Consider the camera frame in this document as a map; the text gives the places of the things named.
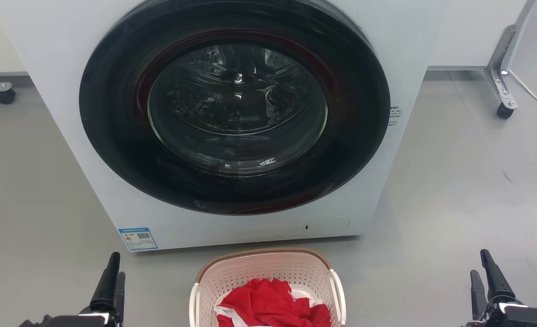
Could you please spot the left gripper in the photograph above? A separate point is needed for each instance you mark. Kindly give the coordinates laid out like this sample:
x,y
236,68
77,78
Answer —
x,y
77,321

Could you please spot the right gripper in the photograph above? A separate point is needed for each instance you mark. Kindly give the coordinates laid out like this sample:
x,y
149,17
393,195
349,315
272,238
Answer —
x,y
522,318

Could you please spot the cream perforated laundry basket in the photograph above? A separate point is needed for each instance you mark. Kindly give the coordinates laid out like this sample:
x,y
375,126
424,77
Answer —
x,y
259,271

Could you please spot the blue energy label sticker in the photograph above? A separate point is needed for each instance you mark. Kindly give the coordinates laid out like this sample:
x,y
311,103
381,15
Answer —
x,y
137,239

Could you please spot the red garment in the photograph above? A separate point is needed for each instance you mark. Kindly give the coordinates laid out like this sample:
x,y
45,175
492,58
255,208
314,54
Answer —
x,y
268,304

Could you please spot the round black washer door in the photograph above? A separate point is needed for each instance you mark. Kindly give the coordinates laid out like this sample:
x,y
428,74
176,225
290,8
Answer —
x,y
114,136

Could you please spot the round filter cover flap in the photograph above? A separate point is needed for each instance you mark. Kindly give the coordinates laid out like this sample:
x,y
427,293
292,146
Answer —
x,y
327,225

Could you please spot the black caster wheel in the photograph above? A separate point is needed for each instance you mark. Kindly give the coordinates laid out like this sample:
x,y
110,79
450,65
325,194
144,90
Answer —
x,y
4,96
505,111

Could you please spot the white front-load washing machine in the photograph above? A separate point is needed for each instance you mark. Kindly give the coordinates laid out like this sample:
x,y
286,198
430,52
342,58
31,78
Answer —
x,y
68,113

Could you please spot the small text sticker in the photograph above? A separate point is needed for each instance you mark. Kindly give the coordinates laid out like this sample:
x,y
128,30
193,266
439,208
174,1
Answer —
x,y
394,116

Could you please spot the tall grey metal stand leg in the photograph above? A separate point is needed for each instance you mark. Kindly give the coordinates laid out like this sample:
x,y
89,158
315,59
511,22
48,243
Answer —
x,y
500,68

